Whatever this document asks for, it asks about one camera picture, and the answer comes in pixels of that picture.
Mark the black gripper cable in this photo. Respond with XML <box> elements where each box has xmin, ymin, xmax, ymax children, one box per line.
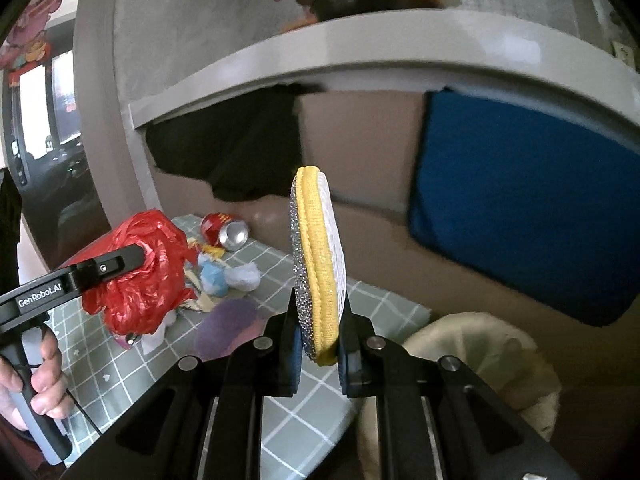
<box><xmin>64</xmin><ymin>389</ymin><xmax>104</xmax><ymax>436</ymax></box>

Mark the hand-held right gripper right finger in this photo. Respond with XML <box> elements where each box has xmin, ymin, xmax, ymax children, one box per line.
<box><xmin>338</xmin><ymin>300</ymin><xmax>581</xmax><ymax>480</ymax></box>

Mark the green checked tablecloth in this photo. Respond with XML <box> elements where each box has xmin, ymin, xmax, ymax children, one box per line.
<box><xmin>47</xmin><ymin>214</ymin><xmax>432</xmax><ymax>480</ymax></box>

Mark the red plastic bag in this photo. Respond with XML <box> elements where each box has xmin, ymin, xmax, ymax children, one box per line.
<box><xmin>80</xmin><ymin>210</ymin><xmax>198</xmax><ymax>339</ymax></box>

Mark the red cartoon door sticker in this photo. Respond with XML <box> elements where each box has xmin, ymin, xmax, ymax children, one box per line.
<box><xmin>0</xmin><ymin>0</ymin><xmax>67</xmax><ymax>72</ymax></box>

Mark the white tissue wad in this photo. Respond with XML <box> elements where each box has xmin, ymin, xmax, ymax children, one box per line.
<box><xmin>225</xmin><ymin>265</ymin><xmax>261</xmax><ymax>291</ymax></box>

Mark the light blue tissue wad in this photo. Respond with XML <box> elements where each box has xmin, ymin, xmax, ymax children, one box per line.
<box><xmin>199</xmin><ymin>255</ymin><xmax>231</xmax><ymax>297</ymax></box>

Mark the red yellow candy wrapper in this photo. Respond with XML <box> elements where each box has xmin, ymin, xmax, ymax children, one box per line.
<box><xmin>186</xmin><ymin>239</ymin><xmax>227</xmax><ymax>261</ymax></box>

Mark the purple paper piece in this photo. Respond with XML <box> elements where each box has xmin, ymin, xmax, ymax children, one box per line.
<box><xmin>195</xmin><ymin>299</ymin><xmax>267</xmax><ymax>357</ymax></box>

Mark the person's left hand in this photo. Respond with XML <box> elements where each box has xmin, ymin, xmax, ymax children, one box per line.
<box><xmin>0</xmin><ymin>332</ymin><xmax>69</xmax><ymax>432</ymax></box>

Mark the blue cushion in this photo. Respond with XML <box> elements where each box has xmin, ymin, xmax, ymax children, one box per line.
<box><xmin>407</xmin><ymin>87</ymin><xmax>640</xmax><ymax>326</ymax></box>

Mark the round yellow scouring pad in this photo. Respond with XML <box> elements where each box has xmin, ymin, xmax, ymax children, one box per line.
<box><xmin>289</xmin><ymin>165</ymin><xmax>348</xmax><ymax>367</ymax></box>

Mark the person's left forearm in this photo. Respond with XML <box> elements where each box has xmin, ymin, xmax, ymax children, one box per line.
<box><xmin>0</xmin><ymin>417</ymin><xmax>53</xmax><ymax>473</ymax></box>

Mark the grey shelf frame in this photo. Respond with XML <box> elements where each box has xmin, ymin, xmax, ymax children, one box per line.
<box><xmin>72</xmin><ymin>0</ymin><xmax>640</xmax><ymax>271</ymax></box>

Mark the brown cardboard panel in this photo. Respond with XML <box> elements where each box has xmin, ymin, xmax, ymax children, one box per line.
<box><xmin>295</xmin><ymin>91</ymin><xmax>427</xmax><ymax>202</ymax></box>

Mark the cream fluffy basket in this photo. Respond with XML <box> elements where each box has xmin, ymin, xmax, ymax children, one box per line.
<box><xmin>357</xmin><ymin>311</ymin><xmax>563</xmax><ymax>480</ymax></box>

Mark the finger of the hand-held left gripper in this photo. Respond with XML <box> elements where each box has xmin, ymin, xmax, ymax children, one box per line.
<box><xmin>67</xmin><ymin>243</ymin><xmax>147</xmax><ymax>291</ymax></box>

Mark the wall socket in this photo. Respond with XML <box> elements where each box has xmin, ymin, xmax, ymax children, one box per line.
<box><xmin>614</xmin><ymin>40</ymin><xmax>637</xmax><ymax>69</ymax></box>

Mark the dark glass door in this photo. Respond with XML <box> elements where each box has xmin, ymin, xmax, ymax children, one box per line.
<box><xmin>0</xmin><ymin>49</ymin><xmax>117</xmax><ymax>272</ymax></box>

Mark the black cloth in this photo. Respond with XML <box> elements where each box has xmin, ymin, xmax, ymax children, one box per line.
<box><xmin>145</xmin><ymin>85</ymin><xmax>303</xmax><ymax>202</ymax></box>

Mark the red soda can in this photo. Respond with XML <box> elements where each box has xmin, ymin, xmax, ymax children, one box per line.
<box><xmin>201</xmin><ymin>213</ymin><xmax>250</xmax><ymax>252</ymax></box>

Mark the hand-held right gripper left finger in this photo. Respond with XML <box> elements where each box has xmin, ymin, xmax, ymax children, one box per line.
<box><xmin>65</xmin><ymin>290</ymin><xmax>303</xmax><ymax>480</ymax></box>

